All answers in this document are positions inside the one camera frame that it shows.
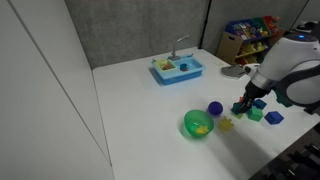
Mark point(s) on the green cube toy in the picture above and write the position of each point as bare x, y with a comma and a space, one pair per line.
255, 114

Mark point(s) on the dark teal toy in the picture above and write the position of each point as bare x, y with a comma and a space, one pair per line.
236, 108

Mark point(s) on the yellow star toy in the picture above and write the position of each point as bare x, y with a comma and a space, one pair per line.
225, 124

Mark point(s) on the blue cube toy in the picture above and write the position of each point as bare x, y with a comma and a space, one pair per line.
273, 117

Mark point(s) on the yellow toy in bowl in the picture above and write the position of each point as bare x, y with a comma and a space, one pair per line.
202, 130

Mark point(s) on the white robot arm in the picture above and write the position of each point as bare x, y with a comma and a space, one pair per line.
292, 68

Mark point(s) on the blue toy sink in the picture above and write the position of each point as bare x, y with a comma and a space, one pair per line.
169, 72

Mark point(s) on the toy storage bin shelf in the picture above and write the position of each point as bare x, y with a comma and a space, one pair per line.
247, 41

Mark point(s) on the purple round ridged toy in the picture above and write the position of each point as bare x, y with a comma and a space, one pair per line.
215, 108

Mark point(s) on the blue cup in sink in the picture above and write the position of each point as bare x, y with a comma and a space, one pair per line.
184, 67

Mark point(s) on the light green flat toy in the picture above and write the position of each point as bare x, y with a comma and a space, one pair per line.
238, 116

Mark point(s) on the grey flat plate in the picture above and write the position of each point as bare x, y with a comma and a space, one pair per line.
233, 71

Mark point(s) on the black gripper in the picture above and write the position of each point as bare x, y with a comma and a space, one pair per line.
251, 93

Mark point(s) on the grey toy faucet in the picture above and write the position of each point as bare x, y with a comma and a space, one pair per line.
174, 55

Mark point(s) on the green plastic bowl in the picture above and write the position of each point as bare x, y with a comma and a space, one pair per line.
195, 118

